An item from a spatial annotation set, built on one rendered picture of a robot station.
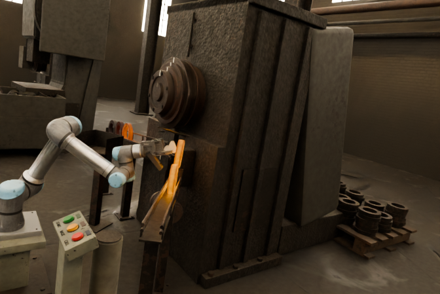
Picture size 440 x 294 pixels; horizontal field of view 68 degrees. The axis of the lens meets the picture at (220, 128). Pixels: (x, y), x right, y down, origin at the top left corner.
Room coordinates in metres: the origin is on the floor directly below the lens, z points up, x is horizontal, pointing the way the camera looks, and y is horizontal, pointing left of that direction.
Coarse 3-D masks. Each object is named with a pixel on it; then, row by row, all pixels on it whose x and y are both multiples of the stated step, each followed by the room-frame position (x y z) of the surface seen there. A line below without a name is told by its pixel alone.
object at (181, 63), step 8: (184, 64) 2.05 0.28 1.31; (184, 72) 2.02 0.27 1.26; (192, 72) 2.05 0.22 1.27; (192, 80) 2.02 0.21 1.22; (192, 88) 2.00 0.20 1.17; (192, 96) 1.99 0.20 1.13; (184, 104) 1.98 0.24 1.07; (192, 104) 2.00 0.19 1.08; (184, 112) 1.97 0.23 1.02; (176, 120) 2.03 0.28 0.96; (184, 120) 2.04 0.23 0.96; (168, 128) 2.10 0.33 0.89
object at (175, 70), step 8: (168, 64) 2.16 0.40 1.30; (176, 64) 2.09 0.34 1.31; (176, 72) 2.05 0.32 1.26; (176, 80) 2.01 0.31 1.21; (184, 80) 2.01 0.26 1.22; (176, 88) 2.00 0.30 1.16; (184, 88) 1.99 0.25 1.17; (176, 96) 1.99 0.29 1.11; (184, 96) 1.99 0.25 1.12; (176, 104) 2.00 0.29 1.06; (168, 112) 2.05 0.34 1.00; (176, 112) 2.01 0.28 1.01; (160, 120) 2.16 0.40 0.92; (168, 120) 2.08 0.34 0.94
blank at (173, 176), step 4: (172, 164) 1.60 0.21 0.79; (176, 164) 1.62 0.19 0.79; (172, 168) 1.57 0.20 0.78; (176, 168) 1.58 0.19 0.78; (172, 172) 1.55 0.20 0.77; (176, 172) 1.56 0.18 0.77; (172, 176) 1.54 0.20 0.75; (176, 176) 1.64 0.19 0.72; (168, 180) 1.53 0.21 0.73; (172, 180) 1.54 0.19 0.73; (176, 180) 1.65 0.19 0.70; (168, 184) 1.53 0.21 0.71; (172, 184) 1.53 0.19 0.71; (168, 188) 1.54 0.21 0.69; (172, 188) 1.54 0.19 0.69; (168, 192) 1.55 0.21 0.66; (172, 192) 1.55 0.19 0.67
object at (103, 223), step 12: (84, 132) 2.39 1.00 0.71; (96, 132) 2.51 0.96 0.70; (108, 132) 2.47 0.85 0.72; (96, 144) 2.50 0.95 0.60; (108, 144) 2.26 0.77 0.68; (120, 144) 2.41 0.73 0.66; (96, 180) 2.34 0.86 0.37; (96, 192) 2.34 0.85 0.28; (96, 204) 2.33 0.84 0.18; (96, 216) 2.34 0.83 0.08; (96, 228) 2.31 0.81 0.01
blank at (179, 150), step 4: (180, 140) 1.70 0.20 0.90; (184, 140) 1.72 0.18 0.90; (180, 144) 1.67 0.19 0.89; (184, 144) 1.75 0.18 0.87; (176, 148) 1.65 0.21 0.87; (180, 148) 1.65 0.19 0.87; (176, 152) 1.64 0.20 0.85; (180, 152) 1.64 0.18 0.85; (176, 156) 1.64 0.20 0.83; (180, 156) 1.64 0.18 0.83; (176, 160) 1.64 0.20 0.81; (180, 160) 1.65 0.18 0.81; (180, 164) 1.71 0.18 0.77
